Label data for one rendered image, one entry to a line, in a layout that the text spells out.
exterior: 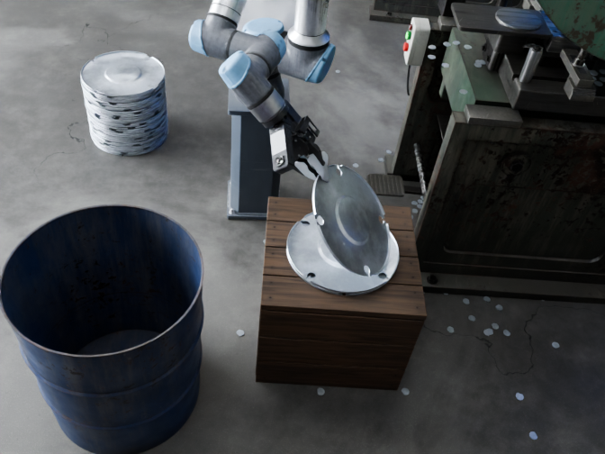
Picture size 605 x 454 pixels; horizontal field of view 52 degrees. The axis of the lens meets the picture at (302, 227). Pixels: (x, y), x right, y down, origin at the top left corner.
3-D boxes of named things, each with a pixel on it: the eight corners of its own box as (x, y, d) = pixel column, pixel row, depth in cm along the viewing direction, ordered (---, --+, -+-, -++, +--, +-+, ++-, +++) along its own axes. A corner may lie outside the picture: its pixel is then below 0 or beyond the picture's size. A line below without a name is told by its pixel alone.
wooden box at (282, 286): (254, 382, 172) (260, 305, 148) (262, 276, 199) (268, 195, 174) (398, 390, 175) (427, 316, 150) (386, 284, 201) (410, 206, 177)
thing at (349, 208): (400, 272, 162) (402, 271, 162) (331, 282, 140) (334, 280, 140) (369, 168, 168) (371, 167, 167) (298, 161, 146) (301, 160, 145)
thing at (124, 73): (127, 106, 211) (127, 104, 211) (63, 77, 220) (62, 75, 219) (181, 70, 230) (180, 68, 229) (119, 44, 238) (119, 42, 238)
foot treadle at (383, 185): (366, 204, 211) (369, 192, 207) (365, 184, 218) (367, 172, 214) (537, 216, 214) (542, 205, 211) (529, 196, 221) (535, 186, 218)
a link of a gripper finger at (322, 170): (341, 165, 153) (319, 138, 149) (336, 180, 148) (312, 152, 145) (331, 170, 154) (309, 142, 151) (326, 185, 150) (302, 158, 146)
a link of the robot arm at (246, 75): (249, 41, 137) (231, 63, 132) (281, 80, 141) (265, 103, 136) (227, 56, 142) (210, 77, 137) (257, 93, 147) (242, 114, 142)
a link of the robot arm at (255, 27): (250, 50, 189) (252, 8, 179) (292, 62, 186) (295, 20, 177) (233, 69, 181) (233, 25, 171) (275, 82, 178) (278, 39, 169)
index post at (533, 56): (520, 82, 161) (533, 49, 154) (517, 76, 163) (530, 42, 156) (530, 83, 161) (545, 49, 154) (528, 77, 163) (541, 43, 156)
